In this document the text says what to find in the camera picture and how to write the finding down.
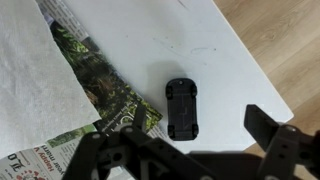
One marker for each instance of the white paper sheet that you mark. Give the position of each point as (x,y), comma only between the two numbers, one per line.
(33,83)

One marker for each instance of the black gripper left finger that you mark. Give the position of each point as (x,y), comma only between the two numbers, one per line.
(110,153)

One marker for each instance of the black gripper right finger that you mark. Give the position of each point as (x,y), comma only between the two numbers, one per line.
(290,150)

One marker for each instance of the black toy car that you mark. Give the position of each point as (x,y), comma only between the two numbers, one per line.
(182,110)

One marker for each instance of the newspaper pile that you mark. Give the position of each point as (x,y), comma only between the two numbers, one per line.
(106,93)

